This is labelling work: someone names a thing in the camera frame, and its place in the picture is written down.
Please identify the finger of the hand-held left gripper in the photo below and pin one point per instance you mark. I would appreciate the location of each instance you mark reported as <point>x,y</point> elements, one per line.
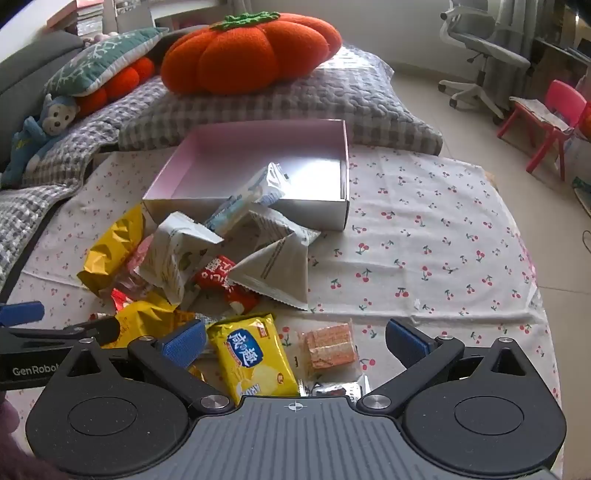
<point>92,328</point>
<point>21,314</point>

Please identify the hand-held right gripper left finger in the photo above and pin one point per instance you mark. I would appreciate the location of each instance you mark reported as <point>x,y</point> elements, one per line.
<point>184,344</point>

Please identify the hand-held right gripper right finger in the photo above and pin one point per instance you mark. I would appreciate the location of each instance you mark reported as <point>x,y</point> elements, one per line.
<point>406,344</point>

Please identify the yellow foil snack packet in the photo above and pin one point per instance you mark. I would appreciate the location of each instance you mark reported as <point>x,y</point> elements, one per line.
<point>143,318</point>
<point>111,251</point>

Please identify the yellow biscuit packet blue oval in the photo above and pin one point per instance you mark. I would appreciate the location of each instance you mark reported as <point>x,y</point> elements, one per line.
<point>251,360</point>

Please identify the red white-printed snack packet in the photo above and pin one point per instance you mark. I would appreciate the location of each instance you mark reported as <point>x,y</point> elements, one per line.
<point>214,277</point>

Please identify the clear wafer packet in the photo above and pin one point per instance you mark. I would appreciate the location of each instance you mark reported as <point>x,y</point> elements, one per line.
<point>330,346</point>

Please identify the white green-printed snack packet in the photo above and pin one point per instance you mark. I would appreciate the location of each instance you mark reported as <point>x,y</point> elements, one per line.
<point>171,258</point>

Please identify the white grey-printed snack packet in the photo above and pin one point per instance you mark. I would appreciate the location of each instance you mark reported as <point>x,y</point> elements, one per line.
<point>277,272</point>

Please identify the long white blue snack packet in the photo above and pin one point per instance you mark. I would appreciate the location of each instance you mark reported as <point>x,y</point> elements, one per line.
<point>249,196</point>

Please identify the pink cardboard box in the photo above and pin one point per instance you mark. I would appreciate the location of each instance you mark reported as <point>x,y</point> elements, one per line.
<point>277,152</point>

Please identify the silver snack packet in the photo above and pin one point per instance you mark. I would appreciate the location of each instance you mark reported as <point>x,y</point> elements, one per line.
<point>332,390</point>

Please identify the grey checkered sofa cover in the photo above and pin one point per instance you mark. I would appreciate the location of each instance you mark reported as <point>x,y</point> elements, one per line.
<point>69,157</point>

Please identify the blue monkey plush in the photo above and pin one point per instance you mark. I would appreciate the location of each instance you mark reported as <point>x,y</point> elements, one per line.
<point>46,127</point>

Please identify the small orange pumpkin plush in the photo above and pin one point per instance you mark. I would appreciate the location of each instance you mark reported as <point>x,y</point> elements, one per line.
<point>124,81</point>

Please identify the grey checkered folded quilt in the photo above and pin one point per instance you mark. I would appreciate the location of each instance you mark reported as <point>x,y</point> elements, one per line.
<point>323,106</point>

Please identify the grey sofa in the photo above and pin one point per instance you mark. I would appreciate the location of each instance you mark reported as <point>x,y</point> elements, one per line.
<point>27,60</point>

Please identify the green snowflake cushion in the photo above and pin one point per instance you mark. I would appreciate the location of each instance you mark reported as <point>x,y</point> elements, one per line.
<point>97,60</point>

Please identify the folded patterned cloth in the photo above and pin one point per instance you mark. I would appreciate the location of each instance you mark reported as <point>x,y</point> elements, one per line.
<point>540,113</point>

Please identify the small pink plush toy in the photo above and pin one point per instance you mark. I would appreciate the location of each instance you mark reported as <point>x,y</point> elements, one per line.
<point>104,38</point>

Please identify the pink plastic chair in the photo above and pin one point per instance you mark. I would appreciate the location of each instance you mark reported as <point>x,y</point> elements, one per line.
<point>563,99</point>

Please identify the large orange pumpkin pillow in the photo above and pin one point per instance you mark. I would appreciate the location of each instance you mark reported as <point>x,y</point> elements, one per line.
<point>249,50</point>

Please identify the stack of books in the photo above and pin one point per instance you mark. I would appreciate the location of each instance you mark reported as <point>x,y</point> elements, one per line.
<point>74,14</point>

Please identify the grey white office chair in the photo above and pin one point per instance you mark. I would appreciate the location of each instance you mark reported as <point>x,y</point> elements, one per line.
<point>494,50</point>

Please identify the dark desk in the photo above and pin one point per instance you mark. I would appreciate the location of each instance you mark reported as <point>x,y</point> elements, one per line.
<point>554,60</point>

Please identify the grey curtain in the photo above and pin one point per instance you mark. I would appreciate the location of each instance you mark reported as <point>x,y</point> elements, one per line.
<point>517,23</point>

